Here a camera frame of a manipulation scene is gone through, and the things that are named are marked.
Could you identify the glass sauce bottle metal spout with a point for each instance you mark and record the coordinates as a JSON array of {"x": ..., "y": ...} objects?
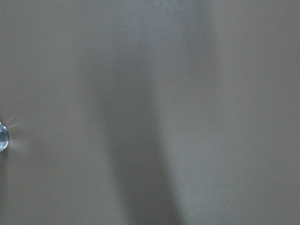
[{"x": 4, "y": 137}]

